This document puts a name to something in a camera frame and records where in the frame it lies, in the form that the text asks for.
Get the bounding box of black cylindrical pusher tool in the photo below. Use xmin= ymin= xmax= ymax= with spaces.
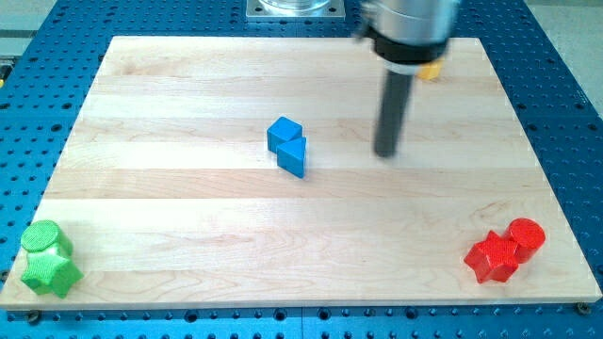
xmin=373 ymin=71 xmax=413 ymax=158

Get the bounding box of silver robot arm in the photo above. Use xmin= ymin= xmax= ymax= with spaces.
xmin=355 ymin=0 xmax=461 ymax=158

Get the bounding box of wooden board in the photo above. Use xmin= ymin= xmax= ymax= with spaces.
xmin=1 ymin=36 xmax=601 ymax=310

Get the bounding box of right board clamp bolt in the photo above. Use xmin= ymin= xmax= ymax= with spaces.
xmin=575 ymin=302 xmax=592 ymax=315

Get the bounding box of board clamp bolt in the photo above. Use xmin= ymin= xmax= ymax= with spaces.
xmin=24 ymin=310 xmax=41 ymax=325
xmin=575 ymin=302 xmax=592 ymax=315

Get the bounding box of left board clamp bolt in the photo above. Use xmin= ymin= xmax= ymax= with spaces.
xmin=24 ymin=310 xmax=41 ymax=325

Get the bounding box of yellow block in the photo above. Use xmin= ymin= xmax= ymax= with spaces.
xmin=416 ymin=58 xmax=443 ymax=80

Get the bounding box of blue cube block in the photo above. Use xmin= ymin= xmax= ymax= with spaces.
xmin=267 ymin=116 xmax=302 ymax=153

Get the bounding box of blue triangle block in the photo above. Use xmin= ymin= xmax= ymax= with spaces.
xmin=277 ymin=137 xmax=307 ymax=179

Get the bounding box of red star block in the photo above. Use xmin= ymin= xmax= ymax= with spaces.
xmin=464 ymin=231 xmax=519 ymax=283

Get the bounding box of red cylinder block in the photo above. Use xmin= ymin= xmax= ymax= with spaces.
xmin=503 ymin=218 xmax=546 ymax=264

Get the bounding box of green cylinder block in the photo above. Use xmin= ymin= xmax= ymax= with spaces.
xmin=21 ymin=219 xmax=73 ymax=255

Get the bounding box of green star block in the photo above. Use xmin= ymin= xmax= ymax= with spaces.
xmin=21 ymin=252 xmax=84 ymax=299

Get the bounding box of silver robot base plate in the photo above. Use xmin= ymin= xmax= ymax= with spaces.
xmin=246 ymin=0 xmax=346 ymax=20

